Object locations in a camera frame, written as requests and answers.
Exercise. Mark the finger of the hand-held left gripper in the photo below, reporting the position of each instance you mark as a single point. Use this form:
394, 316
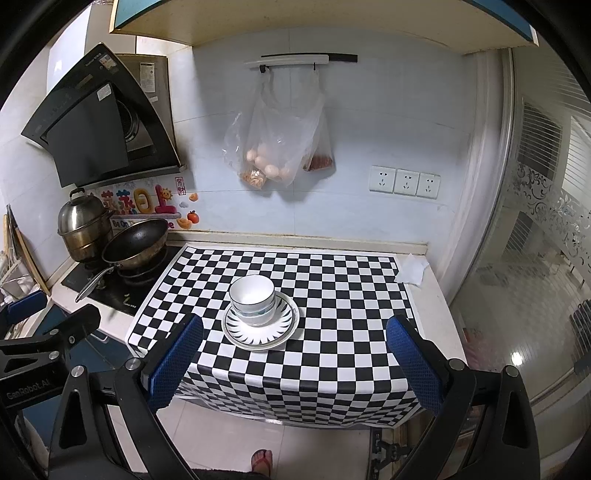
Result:
74, 323
27, 307

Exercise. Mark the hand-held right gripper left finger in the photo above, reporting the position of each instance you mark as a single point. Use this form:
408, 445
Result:
175, 364

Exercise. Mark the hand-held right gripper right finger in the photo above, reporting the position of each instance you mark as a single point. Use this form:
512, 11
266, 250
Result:
413, 364

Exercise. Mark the plain white bowl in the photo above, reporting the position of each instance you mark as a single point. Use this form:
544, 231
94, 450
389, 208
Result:
256, 321

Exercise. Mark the white bowl with dark rim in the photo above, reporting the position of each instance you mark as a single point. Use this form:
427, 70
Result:
251, 288

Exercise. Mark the black striped white plate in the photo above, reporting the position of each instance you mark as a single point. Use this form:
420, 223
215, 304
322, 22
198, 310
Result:
281, 330

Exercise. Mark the wooden cutting board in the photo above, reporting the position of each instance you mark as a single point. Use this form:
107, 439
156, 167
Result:
27, 263

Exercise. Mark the black induction cooktop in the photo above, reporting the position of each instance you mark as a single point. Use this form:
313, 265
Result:
124, 290

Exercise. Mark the black and white checkered mat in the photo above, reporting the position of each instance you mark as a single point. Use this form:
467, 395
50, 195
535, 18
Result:
323, 369

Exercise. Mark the white tissue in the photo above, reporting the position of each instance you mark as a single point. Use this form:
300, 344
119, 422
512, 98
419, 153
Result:
411, 270

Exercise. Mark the steel steamer pot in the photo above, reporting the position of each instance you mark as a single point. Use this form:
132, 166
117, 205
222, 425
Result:
83, 221

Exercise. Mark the person's right foot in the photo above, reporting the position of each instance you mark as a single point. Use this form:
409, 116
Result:
261, 461

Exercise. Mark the patterned glass sliding door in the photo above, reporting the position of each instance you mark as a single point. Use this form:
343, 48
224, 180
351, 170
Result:
531, 254

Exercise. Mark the black range hood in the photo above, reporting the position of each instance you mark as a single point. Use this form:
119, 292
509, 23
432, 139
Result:
92, 124

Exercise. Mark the plastic bag with brown snacks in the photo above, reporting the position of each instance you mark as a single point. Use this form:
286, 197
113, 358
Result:
244, 170

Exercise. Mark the plastic bag with red contents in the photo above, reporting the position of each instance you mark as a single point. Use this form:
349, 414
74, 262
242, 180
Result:
319, 157

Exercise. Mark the clear plastic bag of eggs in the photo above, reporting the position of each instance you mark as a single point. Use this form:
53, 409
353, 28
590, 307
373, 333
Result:
281, 138

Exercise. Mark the colourful lettering wall sticker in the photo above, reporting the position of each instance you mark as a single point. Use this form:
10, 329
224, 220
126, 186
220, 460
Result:
134, 201

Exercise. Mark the persimmon wall sticker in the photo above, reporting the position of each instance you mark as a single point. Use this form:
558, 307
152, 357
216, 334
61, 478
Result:
192, 215

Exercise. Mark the red seal wall sticker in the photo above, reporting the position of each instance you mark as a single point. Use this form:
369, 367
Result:
180, 184

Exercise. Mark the white wall socket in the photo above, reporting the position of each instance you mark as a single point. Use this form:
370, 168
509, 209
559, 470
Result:
383, 179
407, 182
428, 186

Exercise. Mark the white wall hook rail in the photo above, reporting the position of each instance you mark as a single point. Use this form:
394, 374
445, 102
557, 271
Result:
286, 62

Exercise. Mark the upper wall cabinet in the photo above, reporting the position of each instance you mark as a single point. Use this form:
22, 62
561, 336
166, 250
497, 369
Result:
323, 23

